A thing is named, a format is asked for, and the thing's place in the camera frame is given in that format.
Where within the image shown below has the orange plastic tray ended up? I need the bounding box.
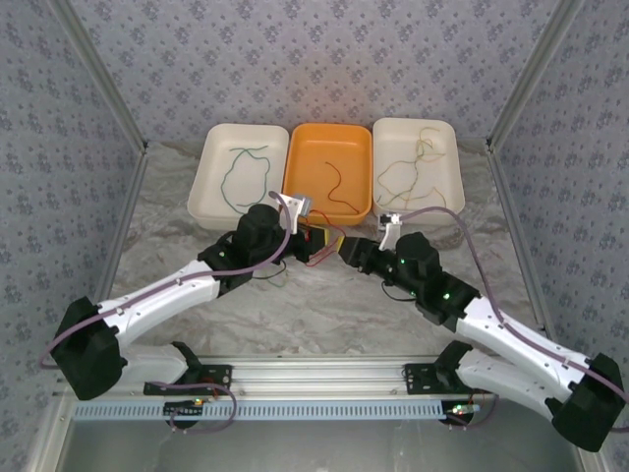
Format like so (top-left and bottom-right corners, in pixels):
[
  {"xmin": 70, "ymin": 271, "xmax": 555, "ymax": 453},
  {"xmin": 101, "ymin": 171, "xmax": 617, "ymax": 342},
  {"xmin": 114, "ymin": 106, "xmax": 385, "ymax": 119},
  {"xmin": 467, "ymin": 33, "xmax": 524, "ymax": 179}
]
[{"xmin": 282, "ymin": 122, "xmax": 373, "ymax": 227}]

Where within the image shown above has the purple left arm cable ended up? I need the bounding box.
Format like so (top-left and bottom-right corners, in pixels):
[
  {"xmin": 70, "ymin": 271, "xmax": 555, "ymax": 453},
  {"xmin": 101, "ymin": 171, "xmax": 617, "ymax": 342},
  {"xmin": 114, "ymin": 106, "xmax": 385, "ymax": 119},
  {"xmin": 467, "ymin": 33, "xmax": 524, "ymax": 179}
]
[{"xmin": 38, "ymin": 191, "xmax": 292, "ymax": 371}]

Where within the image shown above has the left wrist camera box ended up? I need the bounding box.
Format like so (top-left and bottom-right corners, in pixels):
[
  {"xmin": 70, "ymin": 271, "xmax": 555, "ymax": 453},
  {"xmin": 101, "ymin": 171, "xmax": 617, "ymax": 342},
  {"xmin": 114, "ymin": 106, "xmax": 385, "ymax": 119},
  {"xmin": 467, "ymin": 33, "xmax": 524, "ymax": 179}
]
[{"xmin": 279, "ymin": 194, "xmax": 314, "ymax": 235}]

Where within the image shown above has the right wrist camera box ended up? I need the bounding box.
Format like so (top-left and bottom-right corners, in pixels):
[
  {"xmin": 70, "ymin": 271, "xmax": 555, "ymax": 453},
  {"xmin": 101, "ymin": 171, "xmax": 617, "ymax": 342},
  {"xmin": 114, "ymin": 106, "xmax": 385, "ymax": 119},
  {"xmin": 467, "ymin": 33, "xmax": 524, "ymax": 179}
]
[{"xmin": 377, "ymin": 211, "xmax": 405, "ymax": 252}]

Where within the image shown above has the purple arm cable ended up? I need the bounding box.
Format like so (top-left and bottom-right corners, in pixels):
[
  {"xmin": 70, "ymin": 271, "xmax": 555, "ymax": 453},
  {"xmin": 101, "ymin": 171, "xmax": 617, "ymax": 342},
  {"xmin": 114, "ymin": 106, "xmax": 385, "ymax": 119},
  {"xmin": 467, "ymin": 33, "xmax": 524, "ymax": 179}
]
[
  {"xmin": 38, "ymin": 191, "xmax": 292, "ymax": 371},
  {"xmin": 400, "ymin": 206, "xmax": 629, "ymax": 434}
]

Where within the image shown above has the small black circuit board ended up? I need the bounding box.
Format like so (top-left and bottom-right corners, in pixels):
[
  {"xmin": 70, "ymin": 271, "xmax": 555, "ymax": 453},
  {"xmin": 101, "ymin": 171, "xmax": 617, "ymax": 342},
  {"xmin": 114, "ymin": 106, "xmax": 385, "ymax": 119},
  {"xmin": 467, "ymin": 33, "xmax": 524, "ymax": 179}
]
[
  {"xmin": 164, "ymin": 398, "xmax": 207, "ymax": 419},
  {"xmin": 444, "ymin": 401, "xmax": 481, "ymax": 424}
]

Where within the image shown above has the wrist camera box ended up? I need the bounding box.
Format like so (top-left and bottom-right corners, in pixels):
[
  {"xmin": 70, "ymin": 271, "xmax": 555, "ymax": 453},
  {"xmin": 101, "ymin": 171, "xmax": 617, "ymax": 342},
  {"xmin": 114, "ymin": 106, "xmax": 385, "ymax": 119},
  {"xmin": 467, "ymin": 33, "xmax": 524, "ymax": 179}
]
[
  {"xmin": 279, "ymin": 194, "xmax": 314, "ymax": 235},
  {"xmin": 377, "ymin": 211, "xmax": 405, "ymax": 252}
]

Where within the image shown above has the aluminium frame side bar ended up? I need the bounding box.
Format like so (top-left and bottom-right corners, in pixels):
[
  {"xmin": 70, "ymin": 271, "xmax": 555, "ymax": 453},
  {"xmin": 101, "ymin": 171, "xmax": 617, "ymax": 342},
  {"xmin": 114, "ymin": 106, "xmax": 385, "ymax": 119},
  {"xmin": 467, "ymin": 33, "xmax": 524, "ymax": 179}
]
[
  {"xmin": 27, "ymin": 147, "xmax": 150, "ymax": 472},
  {"xmin": 486, "ymin": 142, "xmax": 610, "ymax": 472}
]

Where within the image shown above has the white plastic tray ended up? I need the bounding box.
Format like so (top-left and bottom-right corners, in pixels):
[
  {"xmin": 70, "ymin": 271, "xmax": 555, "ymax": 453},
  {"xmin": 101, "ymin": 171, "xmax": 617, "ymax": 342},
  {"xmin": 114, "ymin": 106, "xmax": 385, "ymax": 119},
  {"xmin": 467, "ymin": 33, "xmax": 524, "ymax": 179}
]
[
  {"xmin": 372, "ymin": 116, "xmax": 466, "ymax": 227},
  {"xmin": 187, "ymin": 123, "xmax": 290, "ymax": 233}
]

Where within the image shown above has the thin yellow wire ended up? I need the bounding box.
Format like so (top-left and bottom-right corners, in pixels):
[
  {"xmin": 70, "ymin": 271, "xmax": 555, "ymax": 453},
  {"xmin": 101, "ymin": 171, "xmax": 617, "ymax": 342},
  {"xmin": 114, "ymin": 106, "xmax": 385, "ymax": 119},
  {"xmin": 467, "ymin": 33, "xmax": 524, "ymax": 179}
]
[
  {"xmin": 387, "ymin": 126, "xmax": 442, "ymax": 207},
  {"xmin": 376, "ymin": 149, "xmax": 447, "ymax": 186},
  {"xmin": 381, "ymin": 186, "xmax": 446, "ymax": 210}
]

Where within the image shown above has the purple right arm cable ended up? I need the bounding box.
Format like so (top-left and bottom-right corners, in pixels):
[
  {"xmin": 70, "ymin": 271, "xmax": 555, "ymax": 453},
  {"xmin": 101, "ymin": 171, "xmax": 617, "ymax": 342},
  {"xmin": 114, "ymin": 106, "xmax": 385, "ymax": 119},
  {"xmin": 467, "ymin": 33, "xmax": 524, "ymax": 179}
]
[{"xmin": 400, "ymin": 206, "xmax": 629, "ymax": 434}]

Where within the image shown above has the thin red wire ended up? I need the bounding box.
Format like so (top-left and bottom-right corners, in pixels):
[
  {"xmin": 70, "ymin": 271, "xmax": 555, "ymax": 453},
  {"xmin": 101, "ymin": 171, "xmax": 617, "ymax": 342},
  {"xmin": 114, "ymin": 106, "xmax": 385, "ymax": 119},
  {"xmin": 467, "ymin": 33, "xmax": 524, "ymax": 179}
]
[
  {"xmin": 325, "ymin": 160, "xmax": 366, "ymax": 216},
  {"xmin": 305, "ymin": 209, "xmax": 348, "ymax": 267}
]

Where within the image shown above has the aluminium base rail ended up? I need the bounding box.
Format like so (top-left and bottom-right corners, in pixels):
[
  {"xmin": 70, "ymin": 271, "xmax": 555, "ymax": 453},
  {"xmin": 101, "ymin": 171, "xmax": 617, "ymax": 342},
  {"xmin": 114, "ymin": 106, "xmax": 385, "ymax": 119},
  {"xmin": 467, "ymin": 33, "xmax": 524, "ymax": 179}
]
[{"xmin": 196, "ymin": 354, "xmax": 443, "ymax": 394}]

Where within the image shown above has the light blue slotted cable duct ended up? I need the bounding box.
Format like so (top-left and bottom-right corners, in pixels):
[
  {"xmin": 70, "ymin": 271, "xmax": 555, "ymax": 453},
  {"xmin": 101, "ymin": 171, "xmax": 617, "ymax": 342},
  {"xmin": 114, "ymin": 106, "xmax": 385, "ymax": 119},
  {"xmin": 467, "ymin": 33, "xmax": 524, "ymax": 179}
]
[{"xmin": 73, "ymin": 400, "xmax": 481, "ymax": 423}]

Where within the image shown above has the aluminium frame post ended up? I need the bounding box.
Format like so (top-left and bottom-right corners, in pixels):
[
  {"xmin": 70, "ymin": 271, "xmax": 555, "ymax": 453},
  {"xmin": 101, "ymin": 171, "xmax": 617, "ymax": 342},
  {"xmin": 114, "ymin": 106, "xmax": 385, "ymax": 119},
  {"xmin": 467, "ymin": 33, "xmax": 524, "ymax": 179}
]
[
  {"xmin": 48, "ymin": 0, "xmax": 150, "ymax": 154},
  {"xmin": 485, "ymin": 0, "xmax": 586, "ymax": 151}
]

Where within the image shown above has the thin green wire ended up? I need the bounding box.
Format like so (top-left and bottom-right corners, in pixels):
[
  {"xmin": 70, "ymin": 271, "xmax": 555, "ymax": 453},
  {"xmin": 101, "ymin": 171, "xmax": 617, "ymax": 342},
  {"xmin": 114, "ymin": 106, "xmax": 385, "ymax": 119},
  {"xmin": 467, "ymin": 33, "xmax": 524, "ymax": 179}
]
[
  {"xmin": 235, "ymin": 147, "xmax": 272, "ymax": 208},
  {"xmin": 219, "ymin": 146, "xmax": 269, "ymax": 221}
]

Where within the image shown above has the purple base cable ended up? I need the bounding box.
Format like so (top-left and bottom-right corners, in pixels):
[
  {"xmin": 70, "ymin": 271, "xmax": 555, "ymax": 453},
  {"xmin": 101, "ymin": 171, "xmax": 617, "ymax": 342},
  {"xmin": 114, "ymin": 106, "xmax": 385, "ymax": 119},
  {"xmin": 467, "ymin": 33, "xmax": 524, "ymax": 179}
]
[
  {"xmin": 444, "ymin": 385, "xmax": 500, "ymax": 432},
  {"xmin": 166, "ymin": 383, "xmax": 239, "ymax": 437}
]

